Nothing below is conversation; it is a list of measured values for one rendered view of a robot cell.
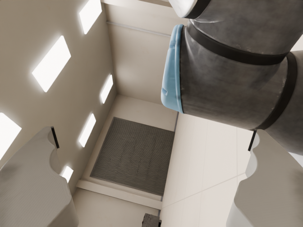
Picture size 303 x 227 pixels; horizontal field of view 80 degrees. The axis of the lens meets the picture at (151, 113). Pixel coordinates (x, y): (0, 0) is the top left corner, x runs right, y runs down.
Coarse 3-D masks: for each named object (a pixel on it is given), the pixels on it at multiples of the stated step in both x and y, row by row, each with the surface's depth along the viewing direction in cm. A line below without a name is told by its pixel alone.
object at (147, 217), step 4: (144, 216) 694; (148, 216) 655; (152, 216) 656; (156, 216) 658; (144, 220) 645; (148, 220) 646; (152, 220) 648; (156, 220) 649; (160, 220) 652; (144, 224) 637; (148, 224) 638; (152, 224) 640; (156, 224) 641
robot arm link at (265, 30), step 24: (192, 0) 18; (216, 0) 18; (240, 0) 18; (264, 0) 18; (288, 0) 18; (216, 24) 22; (240, 24) 20; (264, 24) 19; (288, 24) 19; (240, 48) 22; (264, 48) 21; (288, 48) 22
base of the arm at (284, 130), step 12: (288, 60) 27; (300, 60) 27; (288, 72) 26; (300, 72) 26; (288, 84) 26; (300, 84) 26; (288, 96) 26; (300, 96) 26; (276, 108) 27; (288, 108) 27; (300, 108) 26; (276, 120) 28; (288, 120) 27; (300, 120) 27; (276, 132) 30; (288, 132) 29; (300, 132) 27; (288, 144) 30; (300, 144) 29
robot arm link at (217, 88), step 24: (192, 24) 25; (192, 48) 26; (216, 48) 23; (168, 72) 27; (192, 72) 27; (216, 72) 25; (240, 72) 24; (264, 72) 24; (168, 96) 29; (192, 96) 28; (216, 96) 27; (240, 96) 27; (264, 96) 26; (216, 120) 32; (240, 120) 30; (264, 120) 29
